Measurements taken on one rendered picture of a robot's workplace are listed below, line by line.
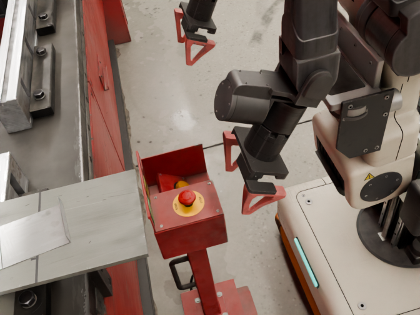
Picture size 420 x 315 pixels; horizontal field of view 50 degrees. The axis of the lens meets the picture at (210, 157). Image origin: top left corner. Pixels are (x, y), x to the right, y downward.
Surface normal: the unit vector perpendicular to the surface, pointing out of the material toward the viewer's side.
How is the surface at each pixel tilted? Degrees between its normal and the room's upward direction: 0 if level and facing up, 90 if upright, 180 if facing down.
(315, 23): 79
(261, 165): 27
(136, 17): 0
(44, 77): 0
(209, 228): 90
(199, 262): 90
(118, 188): 0
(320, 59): 90
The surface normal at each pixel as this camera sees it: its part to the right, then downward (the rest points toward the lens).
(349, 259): -0.11, -0.67
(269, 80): 0.33, -0.71
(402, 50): 0.24, 0.70
